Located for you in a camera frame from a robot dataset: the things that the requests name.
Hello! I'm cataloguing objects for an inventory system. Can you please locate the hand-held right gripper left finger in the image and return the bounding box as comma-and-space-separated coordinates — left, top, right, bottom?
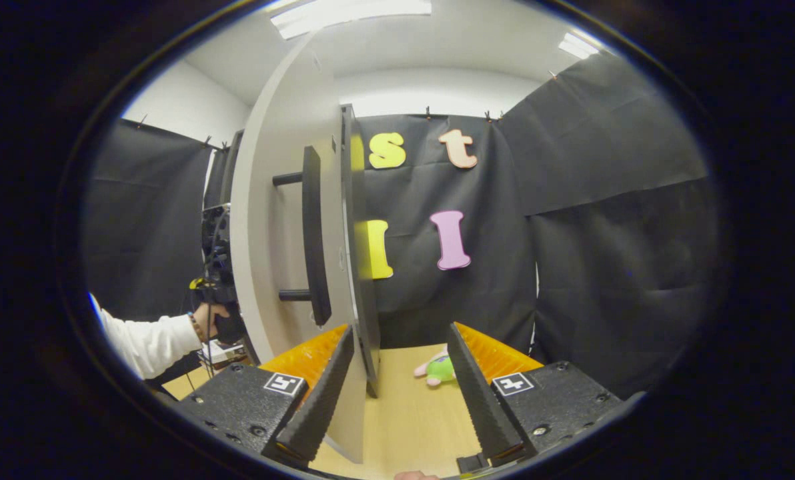
171, 325, 356, 467

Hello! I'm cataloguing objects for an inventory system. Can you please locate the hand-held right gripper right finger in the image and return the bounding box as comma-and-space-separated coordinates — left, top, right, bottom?
446, 322, 624, 467

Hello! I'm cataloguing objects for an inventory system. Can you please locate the beige cabinet door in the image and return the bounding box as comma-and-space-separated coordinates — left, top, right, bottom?
229, 33, 371, 465

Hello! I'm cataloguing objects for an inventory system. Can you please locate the pink green plush toy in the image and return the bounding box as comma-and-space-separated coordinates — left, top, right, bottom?
414, 347, 457, 387

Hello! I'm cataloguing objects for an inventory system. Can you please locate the black backdrop cloth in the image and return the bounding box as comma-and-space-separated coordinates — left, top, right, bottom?
84, 53, 722, 401

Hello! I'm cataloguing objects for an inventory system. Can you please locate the long ceiling light panel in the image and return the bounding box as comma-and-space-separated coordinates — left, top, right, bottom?
269, 0, 433, 39

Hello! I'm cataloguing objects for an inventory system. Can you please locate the small ceiling light panel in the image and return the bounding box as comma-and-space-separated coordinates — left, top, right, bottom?
558, 32, 602, 61

